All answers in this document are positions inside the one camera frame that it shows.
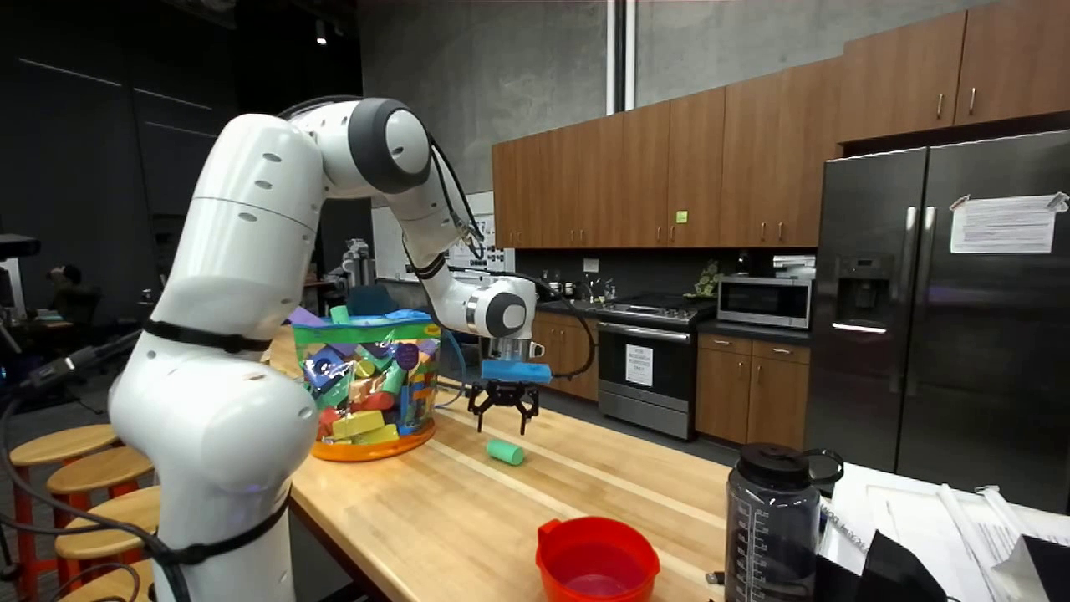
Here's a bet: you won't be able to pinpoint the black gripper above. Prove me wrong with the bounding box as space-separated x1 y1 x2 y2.
468 382 540 435

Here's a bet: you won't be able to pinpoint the green foam block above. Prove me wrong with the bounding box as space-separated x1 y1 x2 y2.
484 439 524 465

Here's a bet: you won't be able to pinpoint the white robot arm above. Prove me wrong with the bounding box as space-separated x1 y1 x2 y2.
106 98 534 602

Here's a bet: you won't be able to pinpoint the clear bag of foam blocks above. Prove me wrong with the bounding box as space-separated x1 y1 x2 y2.
290 307 441 460

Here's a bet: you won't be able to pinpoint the stainless steel oven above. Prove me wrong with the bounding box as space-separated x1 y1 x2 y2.
600 300 711 440

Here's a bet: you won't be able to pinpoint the lower wooden cabinets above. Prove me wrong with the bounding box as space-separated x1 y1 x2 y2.
534 307 808 447

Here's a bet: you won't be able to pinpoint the wooden cabinets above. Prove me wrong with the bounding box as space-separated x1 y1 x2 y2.
491 0 1070 250
534 307 808 447

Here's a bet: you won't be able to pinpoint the microwave oven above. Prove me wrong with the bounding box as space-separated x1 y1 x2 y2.
715 278 814 332

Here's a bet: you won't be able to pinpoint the dark water bottle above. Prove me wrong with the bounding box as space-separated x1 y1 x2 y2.
725 444 841 602

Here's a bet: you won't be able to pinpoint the upper wooden cabinets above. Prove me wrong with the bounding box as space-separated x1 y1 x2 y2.
491 0 1070 250

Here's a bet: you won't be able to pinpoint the stainless steel refrigerator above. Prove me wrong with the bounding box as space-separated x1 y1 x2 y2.
806 132 1070 513

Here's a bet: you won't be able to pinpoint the wooden stool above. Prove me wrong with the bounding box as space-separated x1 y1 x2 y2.
8 421 118 602

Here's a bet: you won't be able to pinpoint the stack of white papers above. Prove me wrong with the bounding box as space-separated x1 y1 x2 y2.
816 460 1070 602

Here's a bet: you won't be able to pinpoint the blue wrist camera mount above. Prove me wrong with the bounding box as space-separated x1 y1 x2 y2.
477 359 556 386

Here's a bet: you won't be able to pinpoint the red bowl with handle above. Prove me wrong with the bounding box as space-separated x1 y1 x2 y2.
534 514 662 602

